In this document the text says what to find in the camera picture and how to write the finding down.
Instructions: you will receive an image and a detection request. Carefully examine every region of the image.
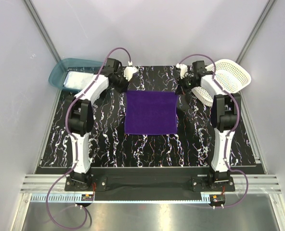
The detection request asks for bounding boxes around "purple towel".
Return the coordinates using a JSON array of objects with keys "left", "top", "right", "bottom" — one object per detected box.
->
[{"left": 124, "top": 90, "right": 179, "bottom": 136}]

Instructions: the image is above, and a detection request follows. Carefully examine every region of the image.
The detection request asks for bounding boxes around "light blue towel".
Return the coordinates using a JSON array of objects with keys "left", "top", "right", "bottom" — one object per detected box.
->
[{"left": 64, "top": 71, "right": 94, "bottom": 91}]

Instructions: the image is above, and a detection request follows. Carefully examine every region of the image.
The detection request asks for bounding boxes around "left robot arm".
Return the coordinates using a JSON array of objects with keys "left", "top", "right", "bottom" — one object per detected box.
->
[{"left": 65, "top": 58, "right": 138, "bottom": 191}]

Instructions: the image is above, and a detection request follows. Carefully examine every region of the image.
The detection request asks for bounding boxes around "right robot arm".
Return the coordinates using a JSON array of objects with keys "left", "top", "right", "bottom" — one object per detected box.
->
[{"left": 176, "top": 59, "right": 251, "bottom": 191}]

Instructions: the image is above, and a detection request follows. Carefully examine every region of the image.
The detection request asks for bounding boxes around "white plastic basket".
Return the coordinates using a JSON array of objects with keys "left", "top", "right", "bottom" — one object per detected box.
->
[{"left": 192, "top": 59, "right": 251, "bottom": 107}]

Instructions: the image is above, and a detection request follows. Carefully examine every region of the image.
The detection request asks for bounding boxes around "teal plastic basin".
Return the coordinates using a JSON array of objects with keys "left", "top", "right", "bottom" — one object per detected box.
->
[{"left": 48, "top": 58, "right": 102, "bottom": 92}]

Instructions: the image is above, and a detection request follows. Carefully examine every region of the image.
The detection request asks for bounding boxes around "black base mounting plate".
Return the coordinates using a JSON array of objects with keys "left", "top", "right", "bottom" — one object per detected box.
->
[{"left": 91, "top": 167, "right": 219, "bottom": 199}]

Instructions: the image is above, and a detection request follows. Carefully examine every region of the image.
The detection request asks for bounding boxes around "left small circuit board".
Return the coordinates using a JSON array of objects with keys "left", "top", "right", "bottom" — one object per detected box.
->
[{"left": 81, "top": 193, "right": 94, "bottom": 201}]

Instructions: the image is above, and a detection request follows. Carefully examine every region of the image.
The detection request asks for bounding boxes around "small circuit board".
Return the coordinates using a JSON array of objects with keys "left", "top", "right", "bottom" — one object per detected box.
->
[
  {"left": 211, "top": 194, "right": 226, "bottom": 204},
  {"left": 81, "top": 193, "right": 94, "bottom": 201}
]

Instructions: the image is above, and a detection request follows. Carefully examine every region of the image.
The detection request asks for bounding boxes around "right small circuit board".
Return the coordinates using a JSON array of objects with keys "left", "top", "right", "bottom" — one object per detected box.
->
[{"left": 211, "top": 194, "right": 226, "bottom": 204}]

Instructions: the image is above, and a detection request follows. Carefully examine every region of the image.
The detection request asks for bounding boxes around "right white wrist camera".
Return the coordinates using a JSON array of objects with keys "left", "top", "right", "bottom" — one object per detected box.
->
[{"left": 176, "top": 64, "right": 188, "bottom": 79}]

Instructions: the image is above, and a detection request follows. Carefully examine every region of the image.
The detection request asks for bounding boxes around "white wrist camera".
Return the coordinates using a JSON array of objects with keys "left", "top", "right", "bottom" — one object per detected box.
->
[
  {"left": 123, "top": 61, "right": 138, "bottom": 82},
  {"left": 176, "top": 64, "right": 188, "bottom": 79}
]

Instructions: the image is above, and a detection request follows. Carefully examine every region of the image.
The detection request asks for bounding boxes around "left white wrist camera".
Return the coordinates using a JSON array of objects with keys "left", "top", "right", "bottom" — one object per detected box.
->
[{"left": 123, "top": 61, "right": 138, "bottom": 82}]

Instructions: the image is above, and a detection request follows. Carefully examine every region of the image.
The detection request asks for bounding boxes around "right aluminium frame post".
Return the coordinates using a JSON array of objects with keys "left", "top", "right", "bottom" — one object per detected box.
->
[{"left": 236, "top": 0, "right": 277, "bottom": 64}]

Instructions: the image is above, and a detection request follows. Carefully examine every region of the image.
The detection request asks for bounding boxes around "aluminium frame post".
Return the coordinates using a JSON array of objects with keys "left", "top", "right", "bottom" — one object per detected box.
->
[
  {"left": 23, "top": 0, "right": 61, "bottom": 63},
  {"left": 236, "top": 0, "right": 277, "bottom": 64}
]

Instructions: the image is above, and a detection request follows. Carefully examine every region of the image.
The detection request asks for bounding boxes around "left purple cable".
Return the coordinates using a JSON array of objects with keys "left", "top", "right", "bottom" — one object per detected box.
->
[{"left": 46, "top": 47, "right": 133, "bottom": 229}]

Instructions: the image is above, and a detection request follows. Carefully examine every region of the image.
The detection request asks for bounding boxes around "white slotted cable duct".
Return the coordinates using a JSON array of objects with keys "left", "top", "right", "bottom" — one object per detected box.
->
[{"left": 31, "top": 192, "right": 210, "bottom": 204}]

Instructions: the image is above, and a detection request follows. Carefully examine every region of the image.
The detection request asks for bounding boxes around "left aluminium frame post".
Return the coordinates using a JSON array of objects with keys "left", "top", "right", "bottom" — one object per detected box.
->
[{"left": 23, "top": 0, "right": 61, "bottom": 63}]

